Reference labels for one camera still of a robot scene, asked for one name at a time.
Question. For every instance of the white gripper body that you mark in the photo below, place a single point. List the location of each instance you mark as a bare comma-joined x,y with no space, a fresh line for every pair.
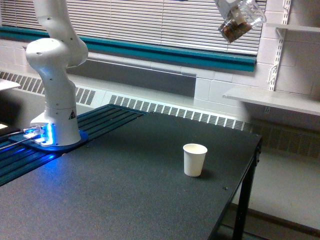
226,6

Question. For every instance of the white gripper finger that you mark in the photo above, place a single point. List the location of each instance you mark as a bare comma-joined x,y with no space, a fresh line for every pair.
237,16

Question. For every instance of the clear plastic cup with almonds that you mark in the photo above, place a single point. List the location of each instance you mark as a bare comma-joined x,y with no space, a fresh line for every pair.
253,15

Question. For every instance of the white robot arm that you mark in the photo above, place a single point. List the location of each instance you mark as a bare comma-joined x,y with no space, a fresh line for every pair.
50,58

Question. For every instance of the white window blinds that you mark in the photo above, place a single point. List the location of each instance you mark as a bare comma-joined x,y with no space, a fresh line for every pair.
191,25

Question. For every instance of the white baseboard radiator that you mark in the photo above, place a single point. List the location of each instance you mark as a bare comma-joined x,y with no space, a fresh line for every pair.
275,137

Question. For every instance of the white paper cup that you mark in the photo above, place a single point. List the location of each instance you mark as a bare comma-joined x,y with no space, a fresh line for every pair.
194,157

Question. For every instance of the black table leg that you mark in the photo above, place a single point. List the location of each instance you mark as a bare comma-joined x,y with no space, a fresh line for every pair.
245,194

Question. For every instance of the white tabletop at left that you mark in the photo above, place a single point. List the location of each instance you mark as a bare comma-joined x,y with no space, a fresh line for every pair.
7,85

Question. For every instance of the white upper wall shelf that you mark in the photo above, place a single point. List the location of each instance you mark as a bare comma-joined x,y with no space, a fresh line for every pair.
292,27

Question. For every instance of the white wall shelf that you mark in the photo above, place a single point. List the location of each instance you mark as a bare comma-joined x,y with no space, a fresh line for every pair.
275,99
292,27

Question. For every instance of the white shelf wall rail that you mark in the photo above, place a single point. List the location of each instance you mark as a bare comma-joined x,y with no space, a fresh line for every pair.
273,72

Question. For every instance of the white lower wall shelf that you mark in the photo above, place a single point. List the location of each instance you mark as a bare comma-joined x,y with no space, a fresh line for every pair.
275,99

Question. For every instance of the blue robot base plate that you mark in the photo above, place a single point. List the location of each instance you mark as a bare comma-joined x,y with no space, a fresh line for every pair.
54,148

